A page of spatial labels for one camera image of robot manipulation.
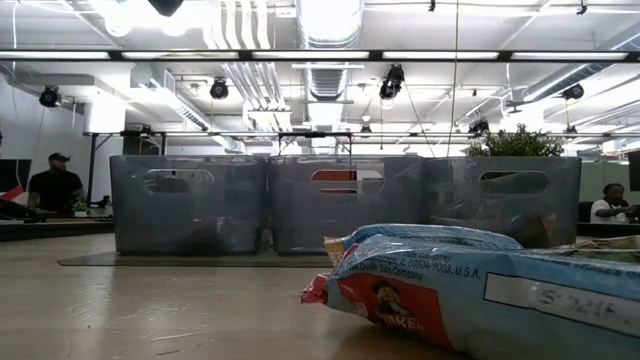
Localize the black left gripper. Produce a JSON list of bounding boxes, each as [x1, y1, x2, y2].
[[147, 0, 185, 18]]

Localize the blue granola bar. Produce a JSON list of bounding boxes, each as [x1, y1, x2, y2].
[[299, 233, 640, 360], [323, 222, 525, 267]]

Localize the black overhead light bar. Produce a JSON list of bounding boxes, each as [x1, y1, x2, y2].
[[0, 48, 640, 63]]

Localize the grey translucent plastic bin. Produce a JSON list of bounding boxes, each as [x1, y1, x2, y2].
[[266, 154, 426, 256], [109, 154, 268, 255], [422, 156, 583, 250]]

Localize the person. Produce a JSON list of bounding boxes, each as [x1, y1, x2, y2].
[[27, 152, 87, 217], [589, 182, 640, 224]]

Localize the black monitor screen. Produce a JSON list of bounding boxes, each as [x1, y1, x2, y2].
[[628, 149, 640, 193], [0, 158, 33, 194]]

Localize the red background box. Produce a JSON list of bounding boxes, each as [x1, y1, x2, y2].
[[310, 169, 359, 196]]

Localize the red white striped object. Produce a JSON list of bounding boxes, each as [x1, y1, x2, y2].
[[0, 184, 26, 204]]

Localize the black background equipment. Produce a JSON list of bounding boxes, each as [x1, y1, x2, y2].
[[0, 199, 46, 224]]

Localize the green artificial potted plant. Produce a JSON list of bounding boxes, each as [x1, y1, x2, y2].
[[467, 123, 566, 159]]

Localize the white rectangular air duct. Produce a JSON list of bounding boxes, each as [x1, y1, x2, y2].
[[130, 67, 246, 154]]

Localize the round silver air duct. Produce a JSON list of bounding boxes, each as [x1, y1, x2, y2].
[[294, 0, 366, 132]]

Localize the thin hanging cable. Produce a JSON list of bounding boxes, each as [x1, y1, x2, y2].
[[449, 0, 460, 146]]

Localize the long silver air duct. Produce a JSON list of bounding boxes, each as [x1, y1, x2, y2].
[[504, 22, 640, 109]]

